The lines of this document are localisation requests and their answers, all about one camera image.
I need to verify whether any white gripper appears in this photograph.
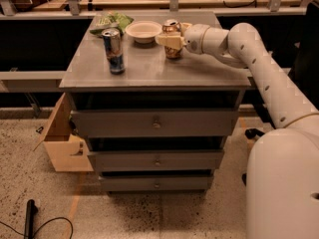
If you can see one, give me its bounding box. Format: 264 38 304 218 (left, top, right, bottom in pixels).
155 23 209 54

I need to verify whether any orange soda can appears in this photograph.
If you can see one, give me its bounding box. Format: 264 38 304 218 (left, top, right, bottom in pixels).
162 19 182 59

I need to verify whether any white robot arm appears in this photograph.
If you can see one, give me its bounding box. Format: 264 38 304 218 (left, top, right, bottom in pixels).
156 23 319 239

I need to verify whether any blue silver energy drink can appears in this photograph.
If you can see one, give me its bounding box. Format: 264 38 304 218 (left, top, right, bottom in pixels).
102 28 125 75

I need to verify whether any white paper bowl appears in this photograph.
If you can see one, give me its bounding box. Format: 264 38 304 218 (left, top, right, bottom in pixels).
126 21 162 44

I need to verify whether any green chip bag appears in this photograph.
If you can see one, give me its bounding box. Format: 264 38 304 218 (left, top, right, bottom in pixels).
90 12 134 37

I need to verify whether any grey drawer cabinet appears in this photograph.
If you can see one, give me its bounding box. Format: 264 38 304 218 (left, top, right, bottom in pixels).
59 11 251 195

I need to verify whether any black office chair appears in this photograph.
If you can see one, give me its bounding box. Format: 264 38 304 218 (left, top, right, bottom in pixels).
241 128 264 184

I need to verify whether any top grey drawer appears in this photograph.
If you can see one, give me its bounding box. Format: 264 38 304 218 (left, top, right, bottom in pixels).
71 110 238 137

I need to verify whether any grey drawer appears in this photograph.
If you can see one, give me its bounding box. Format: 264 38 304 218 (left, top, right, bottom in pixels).
99 175 212 192
88 150 223 172
71 110 238 137

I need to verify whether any middle grey drawer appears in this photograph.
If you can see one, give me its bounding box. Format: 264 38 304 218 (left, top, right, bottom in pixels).
88 150 223 172

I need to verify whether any bottom grey drawer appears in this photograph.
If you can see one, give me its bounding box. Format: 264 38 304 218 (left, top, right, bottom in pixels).
99 175 212 192

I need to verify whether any black cylinder tool on floor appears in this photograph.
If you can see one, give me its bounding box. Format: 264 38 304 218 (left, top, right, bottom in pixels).
24 199 38 239

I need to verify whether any black floor cable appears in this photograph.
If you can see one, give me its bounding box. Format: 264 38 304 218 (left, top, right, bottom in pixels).
0 217 74 239

